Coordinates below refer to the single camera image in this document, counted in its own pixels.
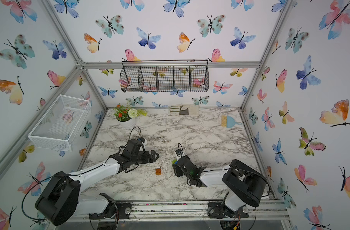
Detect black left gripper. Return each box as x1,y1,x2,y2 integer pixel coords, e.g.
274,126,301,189
131,150,160,165

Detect orange lego brick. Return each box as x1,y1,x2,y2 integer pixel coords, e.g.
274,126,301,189
155,168,161,175

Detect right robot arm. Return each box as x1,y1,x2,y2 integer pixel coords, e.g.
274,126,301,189
173,156,268,211

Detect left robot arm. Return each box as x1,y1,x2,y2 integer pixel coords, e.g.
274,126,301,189
35,150,159,226

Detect white flower pot plant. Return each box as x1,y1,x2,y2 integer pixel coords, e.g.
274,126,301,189
114,104,148,129

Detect blue hand brush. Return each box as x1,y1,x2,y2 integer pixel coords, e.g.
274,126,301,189
221,116,243,128

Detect white mesh basket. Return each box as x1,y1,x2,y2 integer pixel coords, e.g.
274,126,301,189
28,94,91,151

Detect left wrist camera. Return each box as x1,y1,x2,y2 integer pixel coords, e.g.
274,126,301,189
125,137,148,155

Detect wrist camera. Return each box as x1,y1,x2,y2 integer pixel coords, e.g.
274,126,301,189
175,149,184,159
125,137,148,155

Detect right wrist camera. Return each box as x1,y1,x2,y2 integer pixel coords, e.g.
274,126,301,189
175,149,184,159

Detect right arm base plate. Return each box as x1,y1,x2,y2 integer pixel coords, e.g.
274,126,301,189
207,192,249,219

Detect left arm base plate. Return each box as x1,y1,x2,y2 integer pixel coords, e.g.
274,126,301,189
89,193,132,222

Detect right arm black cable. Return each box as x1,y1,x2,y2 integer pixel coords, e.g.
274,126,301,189
243,169,271,230

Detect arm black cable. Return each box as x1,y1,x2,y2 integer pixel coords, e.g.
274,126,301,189
243,169,271,230
21,172,72,222

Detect black wire basket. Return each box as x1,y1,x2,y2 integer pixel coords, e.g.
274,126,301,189
119,59,209,93

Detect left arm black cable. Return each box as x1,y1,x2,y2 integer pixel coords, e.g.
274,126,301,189
21,172,72,222

